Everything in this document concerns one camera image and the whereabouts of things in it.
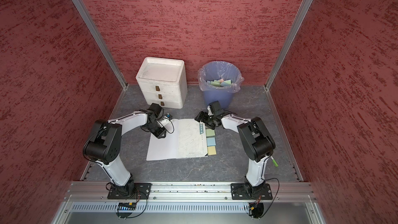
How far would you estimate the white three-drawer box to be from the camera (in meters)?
0.92

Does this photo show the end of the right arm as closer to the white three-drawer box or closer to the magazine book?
the magazine book

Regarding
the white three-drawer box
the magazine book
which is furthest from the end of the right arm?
the white three-drawer box

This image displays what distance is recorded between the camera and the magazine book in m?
0.87

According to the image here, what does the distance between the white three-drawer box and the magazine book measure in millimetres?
189
